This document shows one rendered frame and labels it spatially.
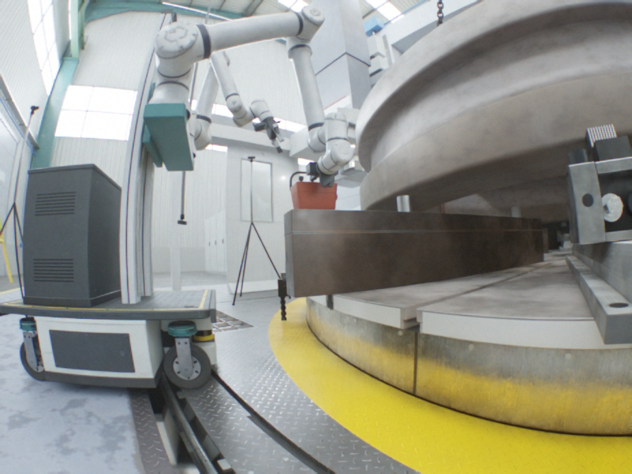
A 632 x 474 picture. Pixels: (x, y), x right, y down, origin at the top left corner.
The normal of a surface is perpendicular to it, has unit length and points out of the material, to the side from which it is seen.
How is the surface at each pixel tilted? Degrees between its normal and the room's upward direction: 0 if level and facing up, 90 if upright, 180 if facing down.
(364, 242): 90
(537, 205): 90
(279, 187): 90
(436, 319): 90
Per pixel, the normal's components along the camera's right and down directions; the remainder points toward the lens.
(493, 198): -0.11, -0.07
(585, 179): -0.74, -0.01
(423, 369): -0.87, 0.00
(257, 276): 0.62, -0.08
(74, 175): 0.34, -0.08
